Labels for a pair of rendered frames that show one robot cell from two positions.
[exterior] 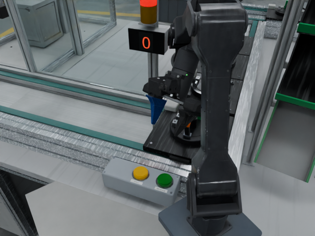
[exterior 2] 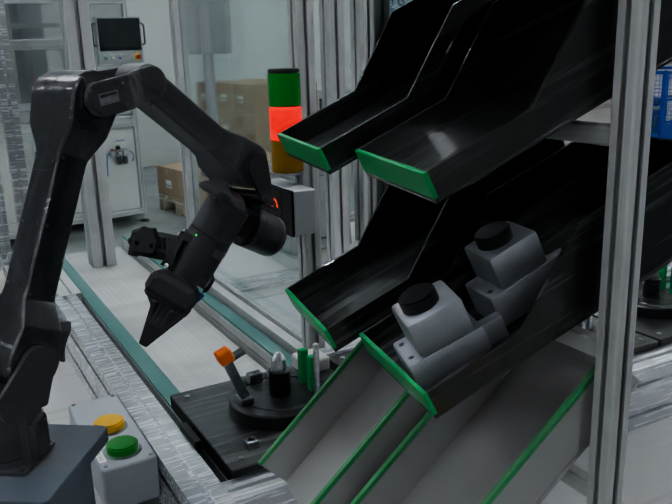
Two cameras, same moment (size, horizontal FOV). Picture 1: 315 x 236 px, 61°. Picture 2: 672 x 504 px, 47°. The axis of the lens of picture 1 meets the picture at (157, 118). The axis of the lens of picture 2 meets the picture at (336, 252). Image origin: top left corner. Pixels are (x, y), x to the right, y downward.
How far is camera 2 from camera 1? 0.81 m
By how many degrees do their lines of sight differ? 43
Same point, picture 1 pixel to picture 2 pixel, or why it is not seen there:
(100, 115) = (207, 355)
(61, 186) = not seen: hidden behind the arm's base
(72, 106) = (189, 331)
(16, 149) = (63, 367)
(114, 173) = (81, 412)
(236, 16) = (67, 83)
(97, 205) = not seen: hidden behind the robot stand
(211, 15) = (45, 80)
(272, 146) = (327, 451)
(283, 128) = (364, 416)
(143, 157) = (150, 412)
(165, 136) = (224, 397)
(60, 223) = not seen: outside the picture
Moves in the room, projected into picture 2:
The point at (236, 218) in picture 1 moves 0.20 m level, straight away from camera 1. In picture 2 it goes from (49, 473) to (249, 431)
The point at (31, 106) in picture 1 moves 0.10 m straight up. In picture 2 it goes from (140, 313) to (135, 267)
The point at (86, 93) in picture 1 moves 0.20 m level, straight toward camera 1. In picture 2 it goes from (224, 314) to (165, 352)
